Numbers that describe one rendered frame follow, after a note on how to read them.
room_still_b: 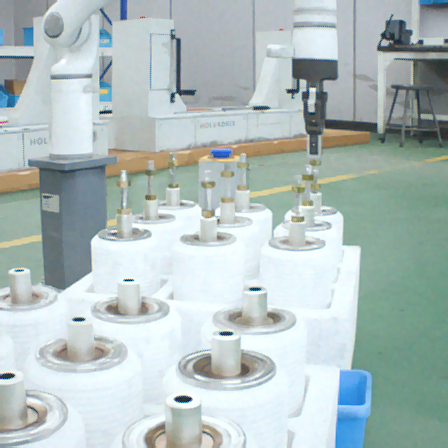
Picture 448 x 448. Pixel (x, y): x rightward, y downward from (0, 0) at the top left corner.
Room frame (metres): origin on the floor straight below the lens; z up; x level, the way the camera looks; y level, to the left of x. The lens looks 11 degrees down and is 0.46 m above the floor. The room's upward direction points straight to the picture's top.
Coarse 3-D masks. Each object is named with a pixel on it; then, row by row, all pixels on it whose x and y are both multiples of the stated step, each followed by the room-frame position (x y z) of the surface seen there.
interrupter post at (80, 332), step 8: (72, 320) 0.52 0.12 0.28; (80, 320) 0.53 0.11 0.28; (88, 320) 0.52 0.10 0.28; (72, 328) 0.51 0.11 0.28; (80, 328) 0.51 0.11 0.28; (88, 328) 0.52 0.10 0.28; (72, 336) 0.52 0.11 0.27; (80, 336) 0.51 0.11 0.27; (88, 336) 0.52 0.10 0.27; (72, 344) 0.52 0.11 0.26; (80, 344) 0.51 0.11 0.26; (88, 344) 0.52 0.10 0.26; (72, 352) 0.52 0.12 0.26; (80, 352) 0.51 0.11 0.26; (88, 352) 0.52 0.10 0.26
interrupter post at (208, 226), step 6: (204, 222) 0.93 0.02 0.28; (210, 222) 0.93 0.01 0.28; (216, 222) 0.94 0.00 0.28; (204, 228) 0.93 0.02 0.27; (210, 228) 0.93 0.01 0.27; (216, 228) 0.94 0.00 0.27; (204, 234) 0.93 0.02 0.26; (210, 234) 0.93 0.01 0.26; (216, 234) 0.94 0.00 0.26; (204, 240) 0.93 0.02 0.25; (210, 240) 0.93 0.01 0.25; (216, 240) 0.94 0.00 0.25
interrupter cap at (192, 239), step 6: (186, 234) 0.96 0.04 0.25; (192, 234) 0.96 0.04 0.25; (198, 234) 0.96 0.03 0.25; (222, 234) 0.96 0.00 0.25; (228, 234) 0.96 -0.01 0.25; (180, 240) 0.93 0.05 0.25; (186, 240) 0.93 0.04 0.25; (192, 240) 0.93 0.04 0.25; (198, 240) 0.94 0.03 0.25; (222, 240) 0.93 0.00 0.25; (228, 240) 0.93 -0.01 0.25; (234, 240) 0.93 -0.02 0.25; (198, 246) 0.91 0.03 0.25; (204, 246) 0.90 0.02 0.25; (210, 246) 0.90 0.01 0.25; (216, 246) 0.91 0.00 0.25
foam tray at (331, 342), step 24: (72, 288) 0.95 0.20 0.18; (168, 288) 0.95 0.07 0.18; (336, 288) 0.95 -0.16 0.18; (72, 312) 0.90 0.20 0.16; (192, 312) 0.87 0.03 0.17; (312, 312) 0.85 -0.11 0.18; (336, 312) 0.84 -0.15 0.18; (192, 336) 0.87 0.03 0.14; (312, 336) 0.83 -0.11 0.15; (336, 336) 0.83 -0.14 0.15; (312, 360) 0.83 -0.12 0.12; (336, 360) 0.83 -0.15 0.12
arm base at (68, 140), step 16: (64, 80) 1.48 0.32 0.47; (80, 80) 1.48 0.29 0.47; (64, 96) 1.48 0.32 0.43; (80, 96) 1.48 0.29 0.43; (64, 112) 1.48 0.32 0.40; (80, 112) 1.48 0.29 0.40; (64, 128) 1.48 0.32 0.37; (80, 128) 1.48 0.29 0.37; (64, 144) 1.48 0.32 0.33; (80, 144) 1.48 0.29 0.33
